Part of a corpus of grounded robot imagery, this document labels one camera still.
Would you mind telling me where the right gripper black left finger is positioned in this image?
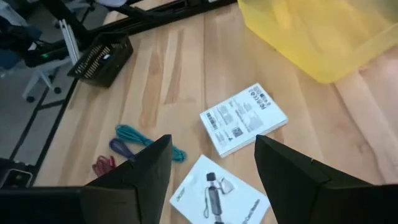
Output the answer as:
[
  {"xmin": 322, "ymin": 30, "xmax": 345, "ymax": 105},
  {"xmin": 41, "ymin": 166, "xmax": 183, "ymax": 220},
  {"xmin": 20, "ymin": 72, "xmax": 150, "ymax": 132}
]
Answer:
[{"xmin": 80, "ymin": 134, "xmax": 173, "ymax": 224}]

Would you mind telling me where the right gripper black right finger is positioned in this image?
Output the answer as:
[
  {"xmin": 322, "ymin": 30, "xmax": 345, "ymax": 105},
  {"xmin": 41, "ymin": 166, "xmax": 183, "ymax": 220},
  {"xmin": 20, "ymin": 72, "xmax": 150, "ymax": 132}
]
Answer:
[{"xmin": 254, "ymin": 134, "xmax": 346, "ymax": 224}]

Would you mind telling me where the pink braided cable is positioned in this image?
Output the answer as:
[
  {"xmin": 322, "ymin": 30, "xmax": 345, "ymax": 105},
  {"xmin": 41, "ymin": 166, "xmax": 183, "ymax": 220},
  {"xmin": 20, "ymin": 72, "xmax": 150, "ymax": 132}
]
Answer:
[{"xmin": 91, "ymin": 155, "xmax": 117, "ymax": 178}]

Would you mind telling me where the navy braided cable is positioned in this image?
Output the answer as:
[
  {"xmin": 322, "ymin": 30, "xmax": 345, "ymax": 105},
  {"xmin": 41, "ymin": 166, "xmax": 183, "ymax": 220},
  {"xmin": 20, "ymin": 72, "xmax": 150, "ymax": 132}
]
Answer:
[{"xmin": 108, "ymin": 137, "xmax": 137, "ymax": 161}]

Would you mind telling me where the teal braided cable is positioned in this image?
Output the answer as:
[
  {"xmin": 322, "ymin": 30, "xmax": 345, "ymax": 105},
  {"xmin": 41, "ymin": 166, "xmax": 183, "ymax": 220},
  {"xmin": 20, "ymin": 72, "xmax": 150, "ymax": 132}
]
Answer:
[{"xmin": 114, "ymin": 124, "xmax": 188, "ymax": 164}]

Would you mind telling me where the white box with reader picture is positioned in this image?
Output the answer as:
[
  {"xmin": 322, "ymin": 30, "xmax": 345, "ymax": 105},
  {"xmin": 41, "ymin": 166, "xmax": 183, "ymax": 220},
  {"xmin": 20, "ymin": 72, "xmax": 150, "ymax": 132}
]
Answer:
[{"xmin": 169, "ymin": 154, "xmax": 271, "ymax": 224}]

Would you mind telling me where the white box with printed labels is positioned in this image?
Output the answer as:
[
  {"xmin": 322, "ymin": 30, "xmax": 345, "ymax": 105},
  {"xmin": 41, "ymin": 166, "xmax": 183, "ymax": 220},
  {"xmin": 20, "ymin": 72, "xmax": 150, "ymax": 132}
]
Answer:
[{"xmin": 198, "ymin": 82, "xmax": 289, "ymax": 159}]

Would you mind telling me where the yellow translucent plastic bin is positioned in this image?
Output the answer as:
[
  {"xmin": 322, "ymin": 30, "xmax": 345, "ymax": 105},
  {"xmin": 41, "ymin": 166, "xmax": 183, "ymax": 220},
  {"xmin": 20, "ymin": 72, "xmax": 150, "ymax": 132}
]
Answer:
[{"xmin": 237, "ymin": 0, "xmax": 398, "ymax": 85}]

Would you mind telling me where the black electronic device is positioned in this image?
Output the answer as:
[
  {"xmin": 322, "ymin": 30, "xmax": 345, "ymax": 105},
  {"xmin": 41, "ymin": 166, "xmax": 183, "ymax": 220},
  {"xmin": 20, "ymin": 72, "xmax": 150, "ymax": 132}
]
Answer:
[{"xmin": 67, "ymin": 31, "xmax": 134, "ymax": 89}]

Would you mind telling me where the office chair white base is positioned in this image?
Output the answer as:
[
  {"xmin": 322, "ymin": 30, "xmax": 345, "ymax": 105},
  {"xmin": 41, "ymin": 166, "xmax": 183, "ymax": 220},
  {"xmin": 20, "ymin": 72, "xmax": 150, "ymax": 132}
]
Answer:
[{"xmin": 0, "ymin": 18, "xmax": 74, "ymax": 104}]

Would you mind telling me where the small black camera box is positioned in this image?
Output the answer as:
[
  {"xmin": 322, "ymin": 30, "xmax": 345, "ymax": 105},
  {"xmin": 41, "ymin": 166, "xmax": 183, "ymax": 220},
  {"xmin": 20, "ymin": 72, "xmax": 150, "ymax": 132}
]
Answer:
[{"xmin": 0, "ymin": 158, "xmax": 34, "ymax": 189}]

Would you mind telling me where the black table frame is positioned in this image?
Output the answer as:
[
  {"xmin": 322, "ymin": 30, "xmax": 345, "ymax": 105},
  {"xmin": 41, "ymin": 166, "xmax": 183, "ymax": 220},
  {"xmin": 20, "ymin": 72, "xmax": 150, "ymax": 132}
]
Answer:
[{"xmin": 24, "ymin": 0, "xmax": 239, "ymax": 68}]

